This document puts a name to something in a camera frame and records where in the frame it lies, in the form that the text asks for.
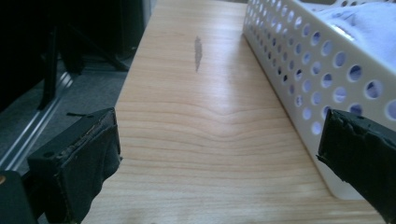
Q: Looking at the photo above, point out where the black metal stand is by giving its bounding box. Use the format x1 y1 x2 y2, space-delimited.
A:
36 24 130 110

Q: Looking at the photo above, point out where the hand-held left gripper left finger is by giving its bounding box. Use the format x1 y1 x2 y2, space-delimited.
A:
27 107 122 224

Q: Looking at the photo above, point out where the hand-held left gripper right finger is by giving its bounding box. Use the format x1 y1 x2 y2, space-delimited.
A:
316 108 396 224

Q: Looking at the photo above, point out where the silver aluminium floor rail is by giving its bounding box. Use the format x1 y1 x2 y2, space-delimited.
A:
0 72 74 171

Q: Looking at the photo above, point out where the light blue cloth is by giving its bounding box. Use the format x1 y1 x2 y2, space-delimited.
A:
303 1 396 72

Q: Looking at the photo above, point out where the white perforated plastic basket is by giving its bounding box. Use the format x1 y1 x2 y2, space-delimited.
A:
242 0 396 201

